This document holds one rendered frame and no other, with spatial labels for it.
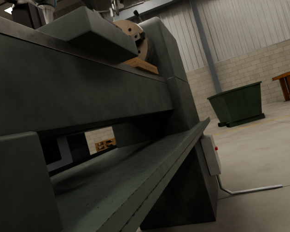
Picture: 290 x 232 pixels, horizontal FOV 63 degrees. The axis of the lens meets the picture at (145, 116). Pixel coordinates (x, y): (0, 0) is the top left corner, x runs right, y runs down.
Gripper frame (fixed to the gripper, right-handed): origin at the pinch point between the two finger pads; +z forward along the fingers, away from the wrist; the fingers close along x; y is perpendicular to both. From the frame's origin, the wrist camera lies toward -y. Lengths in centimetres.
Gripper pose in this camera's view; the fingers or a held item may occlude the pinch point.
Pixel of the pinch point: (116, 13)
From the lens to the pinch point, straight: 171.7
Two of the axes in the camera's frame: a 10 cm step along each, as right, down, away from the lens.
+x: -2.9, 1.1, 9.5
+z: 2.5, 9.7, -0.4
